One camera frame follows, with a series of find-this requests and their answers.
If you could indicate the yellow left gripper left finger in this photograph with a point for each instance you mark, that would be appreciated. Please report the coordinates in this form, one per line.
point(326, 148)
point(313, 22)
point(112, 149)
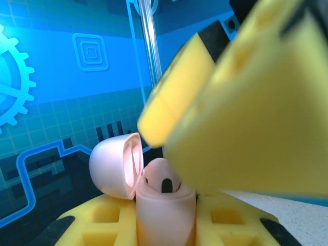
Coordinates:
point(107, 230)

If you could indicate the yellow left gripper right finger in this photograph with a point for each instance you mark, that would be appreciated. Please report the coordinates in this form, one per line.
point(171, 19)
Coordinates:
point(225, 230)

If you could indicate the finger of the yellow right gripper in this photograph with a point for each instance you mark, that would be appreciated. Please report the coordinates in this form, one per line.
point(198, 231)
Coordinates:
point(176, 89)
point(256, 128)

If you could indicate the pink earbud charging case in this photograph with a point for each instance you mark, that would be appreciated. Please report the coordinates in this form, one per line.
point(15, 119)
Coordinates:
point(164, 217)

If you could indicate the aluminium frame post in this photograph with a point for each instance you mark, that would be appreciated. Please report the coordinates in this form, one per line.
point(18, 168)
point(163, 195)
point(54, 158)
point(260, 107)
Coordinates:
point(148, 38)

